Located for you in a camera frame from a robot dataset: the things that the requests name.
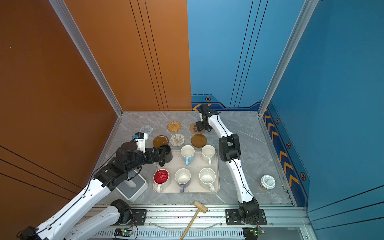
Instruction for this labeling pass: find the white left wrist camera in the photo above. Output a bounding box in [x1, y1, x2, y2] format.
[133, 132, 148, 153]

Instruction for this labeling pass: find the right green circuit board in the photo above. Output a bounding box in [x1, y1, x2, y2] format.
[243, 228, 260, 240]

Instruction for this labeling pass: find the white mug back right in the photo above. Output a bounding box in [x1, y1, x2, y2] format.
[201, 145, 216, 165]

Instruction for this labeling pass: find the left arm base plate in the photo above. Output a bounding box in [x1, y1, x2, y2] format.
[114, 209, 147, 226]

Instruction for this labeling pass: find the glossy brown round coaster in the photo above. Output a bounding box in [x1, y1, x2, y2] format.
[153, 135, 169, 148]

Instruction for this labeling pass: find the beige serving tray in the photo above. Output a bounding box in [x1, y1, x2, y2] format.
[153, 151, 220, 194]

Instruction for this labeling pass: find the aluminium front rail frame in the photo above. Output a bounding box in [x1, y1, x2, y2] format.
[78, 205, 317, 240]

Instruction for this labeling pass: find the white woven round coaster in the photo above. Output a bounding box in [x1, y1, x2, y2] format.
[170, 134, 185, 147]

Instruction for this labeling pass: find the large white mug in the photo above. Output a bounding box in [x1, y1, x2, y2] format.
[199, 168, 216, 193]

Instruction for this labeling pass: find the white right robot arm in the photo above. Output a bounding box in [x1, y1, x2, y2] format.
[196, 104, 260, 225]

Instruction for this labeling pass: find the red inside white mug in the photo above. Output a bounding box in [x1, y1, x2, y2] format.
[154, 169, 171, 193]

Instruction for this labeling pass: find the black mug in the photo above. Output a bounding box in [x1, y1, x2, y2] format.
[159, 145, 173, 167]

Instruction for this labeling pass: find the light blue mug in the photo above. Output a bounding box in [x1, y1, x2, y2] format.
[181, 145, 195, 166]

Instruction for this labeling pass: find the round dark cork coaster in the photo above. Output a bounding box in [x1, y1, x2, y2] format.
[191, 134, 207, 148]

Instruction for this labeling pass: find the left green circuit board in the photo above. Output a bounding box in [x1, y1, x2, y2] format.
[114, 228, 135, 239]

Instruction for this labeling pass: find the aluminium corner post right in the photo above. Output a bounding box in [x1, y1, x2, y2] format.
[258, 0, 319, 117]

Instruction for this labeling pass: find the paw print cork coaster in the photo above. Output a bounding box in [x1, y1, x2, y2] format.
[189, 123, 205, 135]

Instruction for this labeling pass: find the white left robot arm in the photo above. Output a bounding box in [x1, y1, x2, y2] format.
[18, 140, 166, 240]

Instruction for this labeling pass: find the wooden mallet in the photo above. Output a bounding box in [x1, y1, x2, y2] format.
[180, 201, 208, 240]

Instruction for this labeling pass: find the white mug purple handle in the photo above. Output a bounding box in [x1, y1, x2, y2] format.
[175, 168, 192, 194]

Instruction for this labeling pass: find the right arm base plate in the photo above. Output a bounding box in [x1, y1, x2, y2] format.
[225, 209, 268, 226]

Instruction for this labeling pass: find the aluminium corner post left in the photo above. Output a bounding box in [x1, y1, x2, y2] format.
[49, 0, 123, 117]

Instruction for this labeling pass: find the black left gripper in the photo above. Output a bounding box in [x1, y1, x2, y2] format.
[125, 146, 166, 176]

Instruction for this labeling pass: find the green circuit board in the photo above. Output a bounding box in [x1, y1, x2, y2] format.
[243, 228, 260, 240]
[114, 228, 135, 239]

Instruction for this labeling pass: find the aluminium corner post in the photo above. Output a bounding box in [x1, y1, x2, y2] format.
[258, 0, 319, 117]
[49, 0, 123, 117]

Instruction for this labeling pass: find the tan woven rattan coaster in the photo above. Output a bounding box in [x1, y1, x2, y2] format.
[167, 121, 182, 133]

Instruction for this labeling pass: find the clear glass round coaster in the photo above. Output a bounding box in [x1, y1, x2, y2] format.
[139, 125, 154, 136]

